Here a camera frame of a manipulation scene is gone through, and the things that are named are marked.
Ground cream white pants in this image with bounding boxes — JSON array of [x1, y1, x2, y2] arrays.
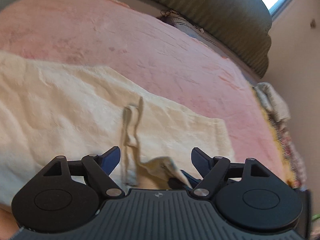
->
[[1, 52, 235, 206]]

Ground floral crumpled quilt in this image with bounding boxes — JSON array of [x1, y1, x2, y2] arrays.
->
[[253, 82, 307, 190]]

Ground pink plush bed blanket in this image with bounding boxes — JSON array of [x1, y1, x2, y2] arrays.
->
[[1, 0, 289, 180]]

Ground olive green padded headboard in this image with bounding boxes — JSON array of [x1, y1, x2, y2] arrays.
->
[[151, 0, 272, 78]]

